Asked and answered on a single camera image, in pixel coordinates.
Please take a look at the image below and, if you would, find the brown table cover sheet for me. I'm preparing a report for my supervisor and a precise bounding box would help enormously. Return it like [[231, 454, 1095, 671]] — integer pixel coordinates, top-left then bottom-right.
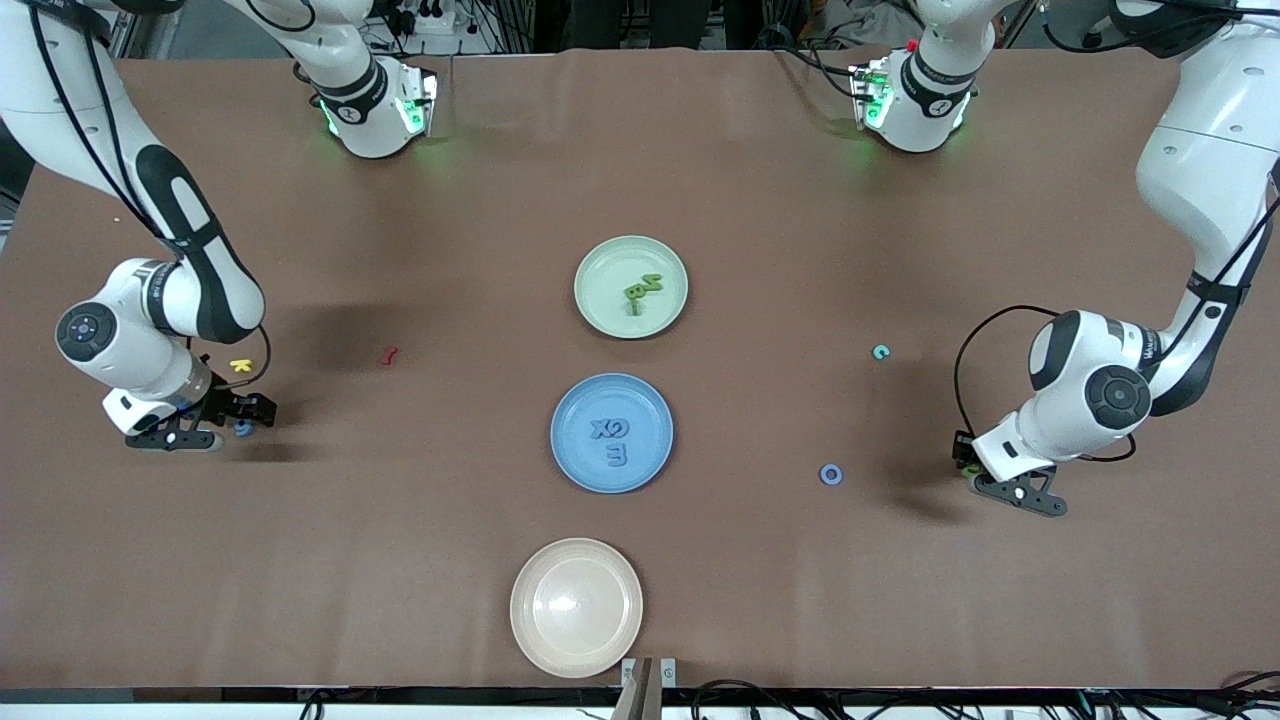
[[0, 45, 1280, 691]]

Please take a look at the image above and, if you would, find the blue plate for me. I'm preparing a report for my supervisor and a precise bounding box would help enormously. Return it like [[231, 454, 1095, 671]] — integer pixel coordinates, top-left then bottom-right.
[[550, 373, 675, 495]]

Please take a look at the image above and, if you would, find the beige plate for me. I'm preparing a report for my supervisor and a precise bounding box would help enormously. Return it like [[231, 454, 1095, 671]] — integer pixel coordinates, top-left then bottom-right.
[[509, 538, 644, 679]]

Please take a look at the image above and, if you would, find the light green plate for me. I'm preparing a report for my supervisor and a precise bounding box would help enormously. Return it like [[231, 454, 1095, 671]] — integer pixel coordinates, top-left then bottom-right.
[[573, 235, 690, 340]]

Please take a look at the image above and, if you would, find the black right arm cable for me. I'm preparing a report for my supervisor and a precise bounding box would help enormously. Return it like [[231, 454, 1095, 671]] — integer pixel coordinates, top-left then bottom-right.
[[30, 0, 271, 391]]

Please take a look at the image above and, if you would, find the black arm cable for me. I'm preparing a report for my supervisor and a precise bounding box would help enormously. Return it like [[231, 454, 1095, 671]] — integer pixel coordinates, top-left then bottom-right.
[[30, 0, 271, 391], [953, 0, 1280, 466]]

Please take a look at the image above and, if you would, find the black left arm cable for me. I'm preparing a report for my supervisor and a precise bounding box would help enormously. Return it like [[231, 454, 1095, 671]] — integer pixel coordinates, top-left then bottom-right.
[[953, 0, 1280, 466]]

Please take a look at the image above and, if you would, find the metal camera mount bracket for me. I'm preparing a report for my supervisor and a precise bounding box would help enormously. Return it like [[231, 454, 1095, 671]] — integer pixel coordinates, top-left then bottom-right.
[[620, 657, 679, 720]]

